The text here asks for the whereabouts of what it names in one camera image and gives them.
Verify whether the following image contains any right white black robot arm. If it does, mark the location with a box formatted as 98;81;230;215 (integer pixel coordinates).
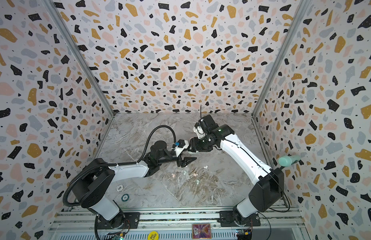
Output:
189;125;284;222

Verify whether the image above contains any pink square card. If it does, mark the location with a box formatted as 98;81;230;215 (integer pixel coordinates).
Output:
192;224;212;240

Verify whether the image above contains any white poker chip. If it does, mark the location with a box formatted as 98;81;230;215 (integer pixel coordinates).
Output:
116;185;124;193

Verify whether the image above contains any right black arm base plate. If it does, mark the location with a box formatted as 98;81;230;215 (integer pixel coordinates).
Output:
217;210;261;228

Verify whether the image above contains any teal ring poker chip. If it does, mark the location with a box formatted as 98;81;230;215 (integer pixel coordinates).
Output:
121;194;129;202

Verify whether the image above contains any black corrugated cable conduit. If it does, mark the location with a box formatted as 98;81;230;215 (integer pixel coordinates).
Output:
62;125;177;208

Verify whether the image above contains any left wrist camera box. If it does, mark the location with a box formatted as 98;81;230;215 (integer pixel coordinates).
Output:
172;140;189;157

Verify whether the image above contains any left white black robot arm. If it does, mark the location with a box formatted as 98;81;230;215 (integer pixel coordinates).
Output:
63;140;198;221

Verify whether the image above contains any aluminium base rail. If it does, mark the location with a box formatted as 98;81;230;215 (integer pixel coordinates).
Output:
46;206;310;240

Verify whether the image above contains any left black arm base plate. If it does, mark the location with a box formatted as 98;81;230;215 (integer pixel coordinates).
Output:
95;212;140;231

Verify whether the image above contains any yellow round sticker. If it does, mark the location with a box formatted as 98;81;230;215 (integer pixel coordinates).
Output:
147;231;159;240

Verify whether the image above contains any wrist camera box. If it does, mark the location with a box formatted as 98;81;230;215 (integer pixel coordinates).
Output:
193;115;218;139
172;140;189;157

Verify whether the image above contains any mint green microphone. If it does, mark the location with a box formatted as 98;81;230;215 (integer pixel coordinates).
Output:
273;155;301;173

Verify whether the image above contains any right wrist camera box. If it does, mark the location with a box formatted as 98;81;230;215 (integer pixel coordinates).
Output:
193;115;218;139

